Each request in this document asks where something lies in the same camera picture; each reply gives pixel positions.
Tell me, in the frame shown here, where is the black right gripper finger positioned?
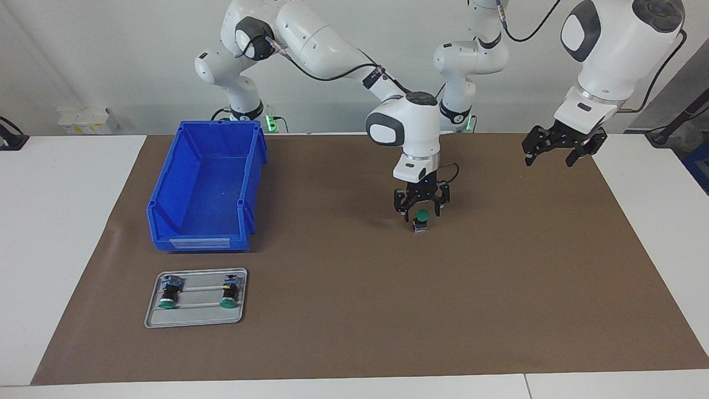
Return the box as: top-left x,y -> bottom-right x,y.
432,186 -> 450,218
394,188 -> 415,223

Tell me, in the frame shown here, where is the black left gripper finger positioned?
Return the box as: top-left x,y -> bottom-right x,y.
522,126 -> 557,167
565,141 -> 604,168

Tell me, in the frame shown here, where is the black stand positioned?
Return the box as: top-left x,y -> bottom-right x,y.
645,89 -> 709,147

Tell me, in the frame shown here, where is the brown table mat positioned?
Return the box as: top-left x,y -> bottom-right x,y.
30,132 -> 709,386

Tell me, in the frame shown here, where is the blue crate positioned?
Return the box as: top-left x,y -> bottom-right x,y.
682,147 -> 709,196

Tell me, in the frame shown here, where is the blue plastic storage bin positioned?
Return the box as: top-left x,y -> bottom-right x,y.
146,120 -> 269,253

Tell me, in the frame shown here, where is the grey metal tray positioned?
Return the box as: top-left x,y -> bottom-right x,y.
145,268 -> 248,329

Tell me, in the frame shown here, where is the white box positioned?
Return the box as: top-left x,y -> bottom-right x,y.
57,107 -> 120,135

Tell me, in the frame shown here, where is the black clamp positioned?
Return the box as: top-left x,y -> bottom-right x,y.
0,116 -> 29,151

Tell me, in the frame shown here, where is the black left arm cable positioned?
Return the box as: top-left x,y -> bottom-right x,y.
496,0 -> 689,114

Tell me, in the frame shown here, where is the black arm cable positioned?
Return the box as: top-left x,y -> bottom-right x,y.
496,0 -> 689,114
266,36 -> 460,183

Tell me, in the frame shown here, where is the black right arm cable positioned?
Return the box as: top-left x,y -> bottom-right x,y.
266,36 -> 460,183

